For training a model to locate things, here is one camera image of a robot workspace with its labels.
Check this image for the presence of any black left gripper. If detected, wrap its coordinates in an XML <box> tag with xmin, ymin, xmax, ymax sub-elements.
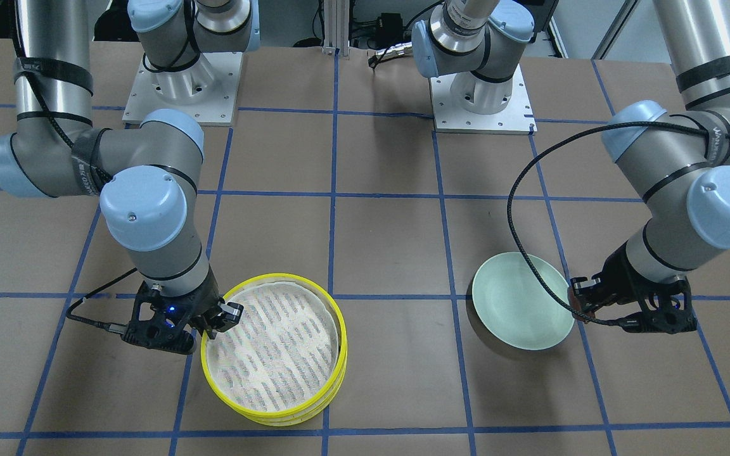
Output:
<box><xmin>570</xmin><ymin>244</ymin><xmax>677</xmax><ymax>324</ymax></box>

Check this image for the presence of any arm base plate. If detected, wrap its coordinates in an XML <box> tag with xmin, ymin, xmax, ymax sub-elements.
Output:
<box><xmin>429</xmin><ymin>65</ymin><xmax>538</xmax><ymax>135</ymax></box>
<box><xmin>122</xmin><ymin>52</ymin><xmax>245</xmax><ymax>127</ymax></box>

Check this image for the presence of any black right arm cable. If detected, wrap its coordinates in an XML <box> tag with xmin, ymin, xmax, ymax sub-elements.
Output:
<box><xmin>65</xmin><ymin>267</ymin><xmax>139</xmax><ymax>333</ymax></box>

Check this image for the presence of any aluminium frame post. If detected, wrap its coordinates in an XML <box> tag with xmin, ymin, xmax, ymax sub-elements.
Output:
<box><xmin>321</xmin><ymin>0</ymin><xmax>350</xmax><ymax>60</ymax></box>

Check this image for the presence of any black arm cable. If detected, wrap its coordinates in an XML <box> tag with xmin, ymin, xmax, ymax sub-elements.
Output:
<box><xmin>506</xmin><ymin>123</ymin><xmax>720</xmax><ymax>327</ymax></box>
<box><xmin>65</xmin><ymin>267</ymin><xmax>139</xmax><ymax>333</ymax></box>

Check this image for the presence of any brown bun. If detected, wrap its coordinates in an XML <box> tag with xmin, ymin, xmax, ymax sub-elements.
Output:
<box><xmin>567</xmin><ymin>288</ymin><xmax>584</xmax><ymax>314</ymax></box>

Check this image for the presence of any light green plate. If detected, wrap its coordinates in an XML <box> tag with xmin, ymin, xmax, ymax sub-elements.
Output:
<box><xmin>472</xmin><ymin>252</ymin><xmax>574</xmax><ymax>350</ymax></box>

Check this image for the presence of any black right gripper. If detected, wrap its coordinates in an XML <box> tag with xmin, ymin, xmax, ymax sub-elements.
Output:
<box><xmin>184</xmin><ymin>269</ymin><xmax>244</xmax><ymax>340</ymax></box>

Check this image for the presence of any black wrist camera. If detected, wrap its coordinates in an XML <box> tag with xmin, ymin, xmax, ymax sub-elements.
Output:
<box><xmin>120</xmin><ymin>282</ymin><xmax>195</xmax><ymax>355</ymax></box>

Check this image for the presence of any yellow bamboo steamer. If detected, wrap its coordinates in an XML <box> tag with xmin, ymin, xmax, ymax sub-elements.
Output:
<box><xmin>200</xmin><ymin>272</ymin><xmax>348</xmax><ymax>414</ymax></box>
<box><xmin>201</xmin><ymin>350</ymin><xmax>349</xmax><ymax>427</ymax></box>

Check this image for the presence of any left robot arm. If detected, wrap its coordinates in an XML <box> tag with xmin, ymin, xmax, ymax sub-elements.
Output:
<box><xmin>506</xmin><ymin>1</ymin><xmax>730</xmax><ymax>334</ymax></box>

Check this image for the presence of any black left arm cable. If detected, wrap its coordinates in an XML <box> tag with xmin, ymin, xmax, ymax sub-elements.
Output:
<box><xmin>506</xmin><ymin>123</ymin><xmax>720</xmax><ymax>327</ymax></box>

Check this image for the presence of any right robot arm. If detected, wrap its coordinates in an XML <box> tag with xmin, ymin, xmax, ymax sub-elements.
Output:
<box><xmin>0</xmin><ymin>1</ymin><xmax>243</xmax><ymax>354</ymax></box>

